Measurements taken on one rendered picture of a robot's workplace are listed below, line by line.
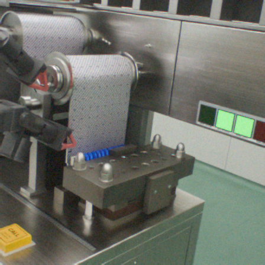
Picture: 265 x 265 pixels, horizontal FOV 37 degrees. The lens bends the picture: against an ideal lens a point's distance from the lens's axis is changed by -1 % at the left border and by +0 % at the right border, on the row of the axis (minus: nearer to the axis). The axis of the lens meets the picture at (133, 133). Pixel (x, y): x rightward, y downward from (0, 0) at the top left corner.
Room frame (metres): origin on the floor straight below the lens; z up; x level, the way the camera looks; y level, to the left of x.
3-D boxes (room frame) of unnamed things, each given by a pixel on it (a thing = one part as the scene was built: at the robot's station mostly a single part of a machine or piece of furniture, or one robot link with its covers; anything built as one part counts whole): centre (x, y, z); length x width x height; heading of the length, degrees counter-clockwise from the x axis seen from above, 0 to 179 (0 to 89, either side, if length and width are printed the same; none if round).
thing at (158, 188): (1.05, -0.09, 0.96); 0.10 x 0.03 x 0.11; 139
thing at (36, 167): (1.09, 0.28, 1.05); 0.06 x 0.05 x 0.31; 139
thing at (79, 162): (1.01, 0.14, 1.05); 0.04 x 0.04 x 0.04
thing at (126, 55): (1.29, 0.06, 1.25); 0.15 x 0.01 x 0.15; 49
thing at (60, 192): (1.15, 0.10, 0.92); 0.28 x 0.04 x 0.04; 139
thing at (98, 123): (1.15, 0.11, 1.11); 0.23 x 0.01 x 0.18; 139
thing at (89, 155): (1.14, 0.09, 1.03); 0.21 x 0.04 x 0.03; 139
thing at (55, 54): (1.10, 0.23, 1.25); 0.15 x 0.01 x 0.15; 49
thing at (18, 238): (0.82, 0.26, 0.91); 0.07 x 0.07 x 0.02; 49
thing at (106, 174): (0.95, 0.06, 1.05); 0.04 x 0.04 x 0.04
